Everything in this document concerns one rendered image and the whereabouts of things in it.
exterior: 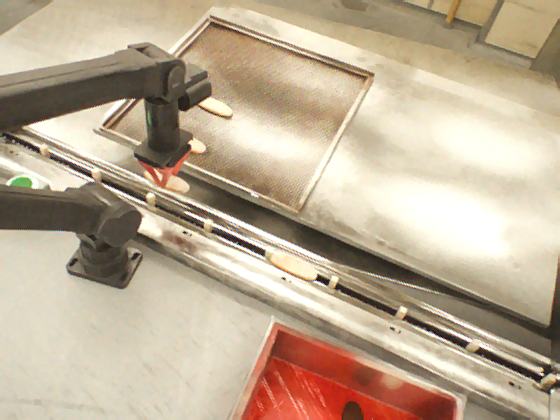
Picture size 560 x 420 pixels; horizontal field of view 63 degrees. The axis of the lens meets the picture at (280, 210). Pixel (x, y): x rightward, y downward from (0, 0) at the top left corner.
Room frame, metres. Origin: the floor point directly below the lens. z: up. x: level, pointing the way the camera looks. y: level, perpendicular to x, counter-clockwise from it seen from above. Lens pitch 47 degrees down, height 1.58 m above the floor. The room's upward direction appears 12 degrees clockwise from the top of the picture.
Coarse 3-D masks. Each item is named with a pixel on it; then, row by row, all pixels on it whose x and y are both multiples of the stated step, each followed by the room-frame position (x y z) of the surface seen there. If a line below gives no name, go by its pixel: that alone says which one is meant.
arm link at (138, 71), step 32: (64, 64) 0.50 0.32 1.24; (96, 64) 0.52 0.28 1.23; (128, 64) 0.55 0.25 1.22; (160, 64) 0.59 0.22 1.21; (0, 96) 0.39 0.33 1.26; (32, 96) 0.42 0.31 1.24; (64, 96) 0.45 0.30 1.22; (96, 96) 0.49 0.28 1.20; (128, 96) 0.54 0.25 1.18; (0, 128) 0.38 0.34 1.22
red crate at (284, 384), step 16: (272, 368) 0.34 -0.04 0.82; (288, 368) 0.35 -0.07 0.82; (272, 384) 0.31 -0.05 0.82; (288, 384) 0.32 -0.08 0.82; (304, 384) 0.32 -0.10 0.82; (320, 384) 0.33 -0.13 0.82; (336, 384) 0.34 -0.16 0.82; (256, 400) 0.28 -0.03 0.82; (272, 400) 0.29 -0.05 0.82; (288, 400) 0.29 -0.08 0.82; (304, 400) 0.30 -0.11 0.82; (320, 400) 0.30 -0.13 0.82; (336, 400) 0.31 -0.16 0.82; (352, 400) 0.31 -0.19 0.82; (368, 400) 0.32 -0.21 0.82; (256, 416) 0.26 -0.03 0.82; (272, 416) 0.26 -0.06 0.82; (288, 416) 0.27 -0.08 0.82; (304, 416) 0.27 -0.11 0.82; (320, 416) 0.28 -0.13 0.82; (336, 416) 0.28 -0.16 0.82; (368, 416) 0.29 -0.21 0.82; (384, 416) 0.30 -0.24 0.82; (400, 416) 0.30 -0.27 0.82; (416, 416) 0.31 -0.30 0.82
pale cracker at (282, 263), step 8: (272, 256) 0.55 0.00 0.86; (280, 256) 0.55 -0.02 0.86; (288, 256) 0.56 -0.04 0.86; (280, 264) 0.54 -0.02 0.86; (288, 264) 0.54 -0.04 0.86; (296, 264) 0.54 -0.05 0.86; (304, 264) 0.55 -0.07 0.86; (288, 272) 0.53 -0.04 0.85; (296, 272) 0.53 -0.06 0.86; (304, 272) 0.53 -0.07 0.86; (312, 272) 0.53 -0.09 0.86
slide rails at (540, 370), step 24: (48, 144) 0.74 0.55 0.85; (120, 192) 0.64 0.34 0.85; (144, 192) 0.66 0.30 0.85; (168, 216) 0.60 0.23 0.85; (192, 216) 0.62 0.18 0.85; (216, 240) 0.57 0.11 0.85; (312, 264) 0.56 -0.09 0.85; (360, 288) 0.53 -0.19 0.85; (384, 312) 0.48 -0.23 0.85; (408, 312) 0.49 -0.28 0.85; (432, 336) 0.45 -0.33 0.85; (456, 336) 0.46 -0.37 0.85; (480, 360) 0.42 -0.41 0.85; (528, 360) 0.44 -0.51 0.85
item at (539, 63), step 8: (552, 32) 2.87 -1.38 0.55; (552, 40) 2.75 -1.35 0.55; (544, 48) 2.83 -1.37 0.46; (552, 48) 2.63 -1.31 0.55; (536, 56) 2.90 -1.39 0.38; (544, 56) 2.70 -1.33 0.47; (552, 56) 2.52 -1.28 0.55; (536, 64) 2.78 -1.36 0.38; (544, 64) 2.58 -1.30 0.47; (552, 64) 2.41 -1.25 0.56; (544, 72) 2.47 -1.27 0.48; (552, 72) 2.31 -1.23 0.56
